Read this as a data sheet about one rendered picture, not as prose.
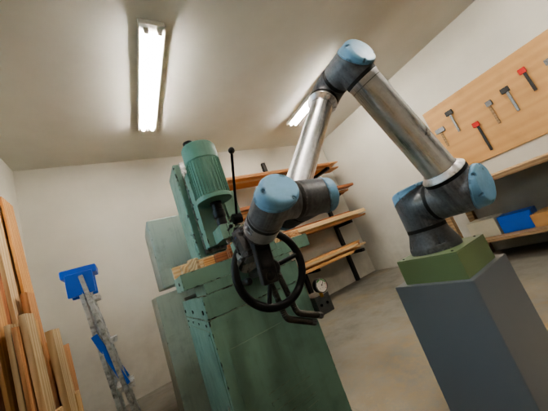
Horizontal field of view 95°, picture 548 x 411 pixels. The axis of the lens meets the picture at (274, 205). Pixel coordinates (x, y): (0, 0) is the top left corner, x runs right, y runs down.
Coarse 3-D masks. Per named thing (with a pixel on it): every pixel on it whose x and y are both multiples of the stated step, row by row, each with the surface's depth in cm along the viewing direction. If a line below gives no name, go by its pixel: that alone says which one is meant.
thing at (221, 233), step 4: (220, 224) 118; (224, 224) 118; (228, 224) 119; (232, 224) 120; (216, 228) 121; (220, 228) 117; (224, 228) 117; (232, 228) 119; (216, 232) 122; (220, 232) 117; (224, 232) 117; (228, 232) 118; (216, 236) 124; (220, 236) 118; (224, 236) 116; (228, 236) 117; (216, 240) 125; (220, 240) 119; (224, 240) 120; (228, 240) 121; (216, 244) 126
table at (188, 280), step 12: (300, 240) 120; (276, 252) 102; (288, 252) 115; (216, 264) 99; (228, 264) 101; (180, 276) 92; (192, 276) 94; (204, 276) 95; (216, 276) 97; (180, 288) 97; (192, 288) 102
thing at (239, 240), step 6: (240, 234) 71; (234, 240) 73; (240, 240) 69; (246, 240) 70; (240, 246) 70; (246, 246) 69; (240, 252) 72; (246, 252) 68; (252, 252) 68; (246, 258) 68; (252, 258) 69
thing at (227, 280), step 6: (276, 258) 111; (282, 258) 112; (228, 276) 99; (246, 276) 102; (210, 282) 96; (216, 282) 97; (222, 282) 97; (228, 282) 99; (198, 288) 104; (204, 288) 94; (210, 288) 95; (216, 288) 96; (222, 288) 97; (198, 294) 106; (204, 294) 97
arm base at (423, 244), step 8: (440, 224) 98; (448, 224) 100; (408, 232) 106; (416, 232) 101; (424, 232) 99; (432, 232) 97; (440, 232) 96; (448, 232) 96; (456, 232) 98; (416, 240) 101; (424, 240) 98; (432, 240) 96; (440, 240) 96; (448, 240) 95; (456, 240) 95; (416, 248) 101; (424, 248) 98; (432, 248) 96; (440, 248) 94; (448, 248) 94; (416, 256) 102
